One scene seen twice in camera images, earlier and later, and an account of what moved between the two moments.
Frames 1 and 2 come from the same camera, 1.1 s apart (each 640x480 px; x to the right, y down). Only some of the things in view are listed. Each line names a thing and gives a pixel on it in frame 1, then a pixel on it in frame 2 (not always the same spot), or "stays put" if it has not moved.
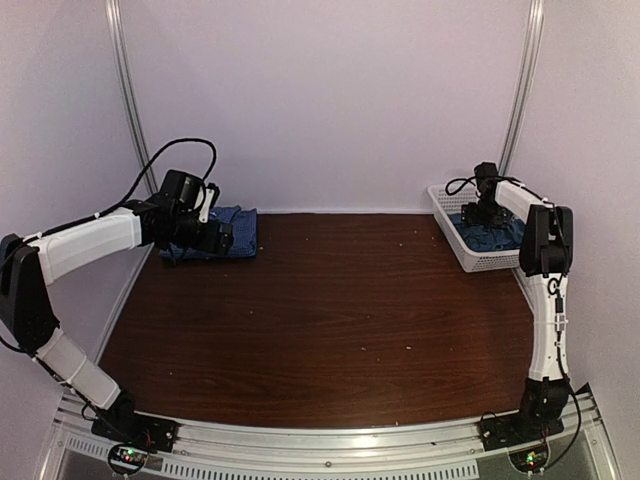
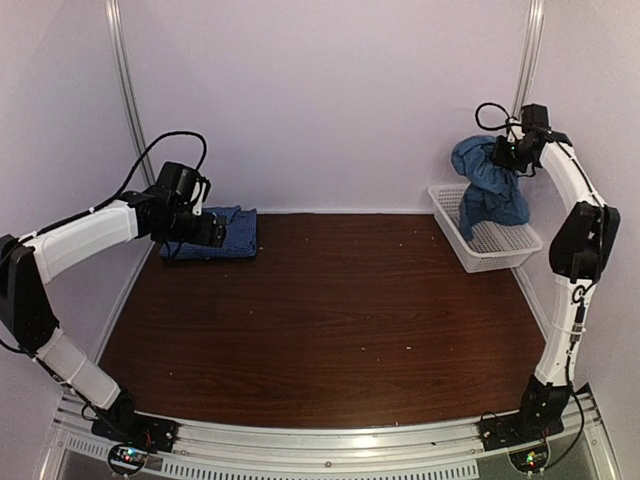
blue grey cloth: x=508 y=236 -> x=493 y=195
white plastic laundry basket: x=448 y=200 stays put
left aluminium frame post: x=117 y=43 stays put
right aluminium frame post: x=527 y=84 stays put
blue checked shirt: x=243 y=238 stays put
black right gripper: x=471 y=216 -> x=498 y=157
